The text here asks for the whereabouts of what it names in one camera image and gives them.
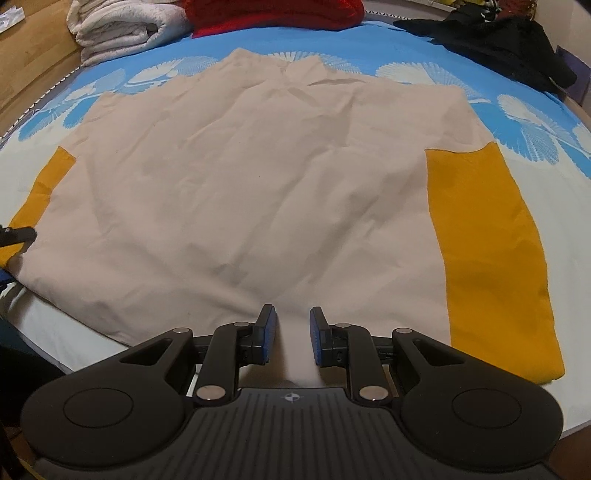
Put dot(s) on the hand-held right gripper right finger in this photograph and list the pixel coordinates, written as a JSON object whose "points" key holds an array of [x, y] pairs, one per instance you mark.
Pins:
{"points": [[316, 336]]}

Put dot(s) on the black clothing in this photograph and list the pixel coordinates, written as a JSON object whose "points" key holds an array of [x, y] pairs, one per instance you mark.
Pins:
{"points": [[498, 44]]}

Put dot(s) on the red folded blanket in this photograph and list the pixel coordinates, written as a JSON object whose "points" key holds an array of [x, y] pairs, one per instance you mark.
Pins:
{"points": [[272, 16]]}

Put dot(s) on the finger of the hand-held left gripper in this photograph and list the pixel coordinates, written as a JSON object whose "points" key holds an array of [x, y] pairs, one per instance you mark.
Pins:
{"points": [[18, 233]]}

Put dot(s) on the beige and yellow shirt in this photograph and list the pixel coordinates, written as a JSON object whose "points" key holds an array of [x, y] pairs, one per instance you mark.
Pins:
{"points": [[240, 184]]}

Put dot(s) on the wooden bed frame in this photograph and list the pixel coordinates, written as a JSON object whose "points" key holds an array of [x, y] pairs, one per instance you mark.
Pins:
{"points": [[34, 50]]}

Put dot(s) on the blue bed sheet white print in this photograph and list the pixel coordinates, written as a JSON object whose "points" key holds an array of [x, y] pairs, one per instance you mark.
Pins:
{"points": [[401, 57]]}

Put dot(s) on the white folded blanket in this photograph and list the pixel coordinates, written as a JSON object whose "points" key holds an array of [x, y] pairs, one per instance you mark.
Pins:
{"points": [[124, 30]]}

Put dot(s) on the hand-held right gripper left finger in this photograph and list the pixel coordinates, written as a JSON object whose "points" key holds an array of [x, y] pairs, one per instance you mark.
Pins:
{"points": [[269, 333]]}

